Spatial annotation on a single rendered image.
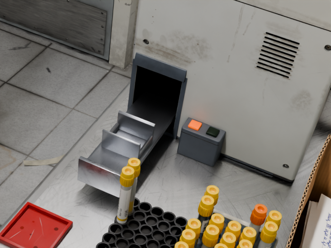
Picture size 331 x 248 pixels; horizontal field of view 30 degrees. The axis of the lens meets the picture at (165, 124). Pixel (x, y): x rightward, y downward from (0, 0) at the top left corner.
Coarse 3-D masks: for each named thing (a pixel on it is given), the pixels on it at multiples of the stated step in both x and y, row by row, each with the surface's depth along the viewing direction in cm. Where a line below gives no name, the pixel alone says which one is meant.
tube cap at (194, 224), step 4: (188, 220) 67; (192, 220) 67; (196, 220) 67; (188, 224) 67; (192, 224) 67; (196, 224) 67; (200, 224) 67; (188, 228) 67; (192, 228) 66; (196, 228) 66; (196, 232) 67; (196, 236) 67
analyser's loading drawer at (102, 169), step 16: (144, 96) 95; (160, 96) 96; (128, 112) 92; (144, 112) 92; (160, 112) 93; (112, 128) 87; (128, 128) 88; (144, 128) 86; (160, 128) 90; (112, 144) 84; (128, 144) 83; (144, 144) 85; (80, 160) 80; (96, 160) 83; (112, 160) 84; (128, 160) 84; (80, 176) 82; (96, 176) 81; (112, 176) 79; (112, 192) 81
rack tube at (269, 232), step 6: (270, 222) 68; (264, 228) 68; (270, 228) 68; (276, 228) 68; (264, 234) 68; (270, 234) 68; (276, 234) 68; (264, 240) 68; (270, 240) 68; (258, 246) 70; (264, 246) 69; (270, 246) 70
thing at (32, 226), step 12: (24, 216) 79; (36, 216) 79; (48, 216) 80; (60, 216) 79; (12, 228) 77; (24, 228) 78; (36, 228) 78; (48, 228) 78; (60, 228) 78; (0, 240) 75; (12, 240) 76; (24, 240) 76; (36, 240) 76; (48, 240) 77; (60, 240) 77
